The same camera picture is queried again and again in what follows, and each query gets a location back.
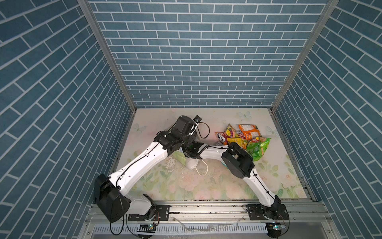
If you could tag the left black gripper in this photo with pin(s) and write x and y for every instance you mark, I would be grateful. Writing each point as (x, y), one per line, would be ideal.
(193, 137)

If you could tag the pastel printed paper bag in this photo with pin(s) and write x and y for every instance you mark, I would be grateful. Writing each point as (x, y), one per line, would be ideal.
(189, 163)

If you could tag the pink yellow Fox's candy bag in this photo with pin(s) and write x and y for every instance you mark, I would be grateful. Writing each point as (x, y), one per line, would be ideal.
(223, 136)

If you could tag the orange white snack packet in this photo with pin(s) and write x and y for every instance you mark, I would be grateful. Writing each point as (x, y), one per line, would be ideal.
(249, 132)

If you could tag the green snack packet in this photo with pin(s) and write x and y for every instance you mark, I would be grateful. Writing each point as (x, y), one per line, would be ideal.
(257, 147)

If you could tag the yellow corn snack packet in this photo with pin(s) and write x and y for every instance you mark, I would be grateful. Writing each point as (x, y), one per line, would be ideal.
(241, 142)

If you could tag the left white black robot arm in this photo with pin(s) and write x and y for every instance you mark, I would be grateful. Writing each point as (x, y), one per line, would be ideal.
(111, 193)

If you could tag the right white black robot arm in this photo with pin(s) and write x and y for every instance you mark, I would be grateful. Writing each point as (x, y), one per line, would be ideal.
(241, 165)

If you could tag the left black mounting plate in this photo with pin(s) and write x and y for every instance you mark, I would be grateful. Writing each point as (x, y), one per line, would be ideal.
(155, 213)

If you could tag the black mounting plate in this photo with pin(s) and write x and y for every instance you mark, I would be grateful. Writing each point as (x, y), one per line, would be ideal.
(155, 213)
(260, 212)

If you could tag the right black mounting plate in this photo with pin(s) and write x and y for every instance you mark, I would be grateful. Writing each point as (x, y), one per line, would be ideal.
(260, 212)

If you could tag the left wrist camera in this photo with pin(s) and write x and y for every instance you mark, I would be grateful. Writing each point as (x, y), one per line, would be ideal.
(197, 119)

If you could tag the white slotted cable duct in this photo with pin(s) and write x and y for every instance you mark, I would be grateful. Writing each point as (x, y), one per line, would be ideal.
(186, 229)

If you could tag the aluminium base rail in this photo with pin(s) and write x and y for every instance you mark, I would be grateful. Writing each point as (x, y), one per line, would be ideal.
(234, 213)

